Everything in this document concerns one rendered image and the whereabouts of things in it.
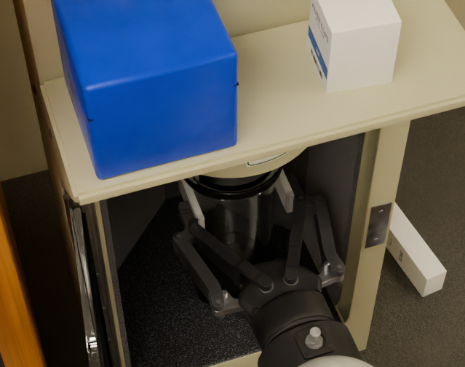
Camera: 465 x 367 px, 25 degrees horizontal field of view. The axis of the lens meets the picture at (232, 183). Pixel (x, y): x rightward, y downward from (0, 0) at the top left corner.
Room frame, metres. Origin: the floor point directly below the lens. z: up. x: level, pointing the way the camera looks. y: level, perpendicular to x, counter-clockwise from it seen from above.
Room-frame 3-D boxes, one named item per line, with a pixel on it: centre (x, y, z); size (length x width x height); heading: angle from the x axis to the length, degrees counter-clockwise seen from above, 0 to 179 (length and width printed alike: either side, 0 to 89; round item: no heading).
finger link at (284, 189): (0.70, -0.05, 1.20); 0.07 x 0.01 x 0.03; 18
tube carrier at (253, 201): (0.70, 0.00, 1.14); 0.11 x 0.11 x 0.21
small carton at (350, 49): (0.56, -0.09, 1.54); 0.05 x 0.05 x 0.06; 13
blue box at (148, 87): (0.51, 0.06, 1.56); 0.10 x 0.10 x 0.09; 19
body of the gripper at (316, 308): (0.55, -0.05, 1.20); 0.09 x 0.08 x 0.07; 19
